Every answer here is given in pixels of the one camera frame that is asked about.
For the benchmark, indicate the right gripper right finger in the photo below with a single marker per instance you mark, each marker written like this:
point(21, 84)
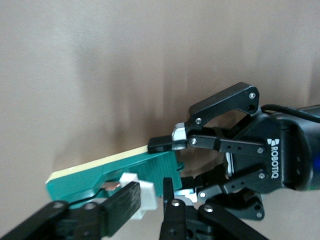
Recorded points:
point(180, 222)

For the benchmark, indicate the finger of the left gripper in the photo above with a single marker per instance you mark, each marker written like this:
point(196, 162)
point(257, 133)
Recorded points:
point(225, 100)

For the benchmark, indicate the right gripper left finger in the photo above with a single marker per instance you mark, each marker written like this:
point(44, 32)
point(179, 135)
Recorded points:
point(120, 202)

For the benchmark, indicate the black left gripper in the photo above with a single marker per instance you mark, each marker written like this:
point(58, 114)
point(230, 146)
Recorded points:
point(290, 150)

